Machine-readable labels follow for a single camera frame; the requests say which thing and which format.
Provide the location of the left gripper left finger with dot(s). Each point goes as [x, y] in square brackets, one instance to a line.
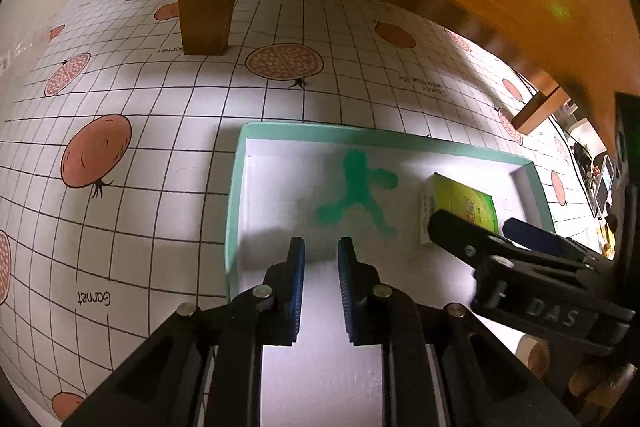
[204, 367]

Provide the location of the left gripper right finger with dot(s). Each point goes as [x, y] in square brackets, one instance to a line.
[441, 367]

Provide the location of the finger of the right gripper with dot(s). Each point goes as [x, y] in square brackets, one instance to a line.
[537, 239]
[468, 242]

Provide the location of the person's hand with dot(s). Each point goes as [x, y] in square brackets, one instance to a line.
[597, 391]

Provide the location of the white tray with teal rim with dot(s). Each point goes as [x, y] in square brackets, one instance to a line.
[322, 183]

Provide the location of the pomegranate print grid mat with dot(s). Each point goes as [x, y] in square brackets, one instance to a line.
[117, 154]

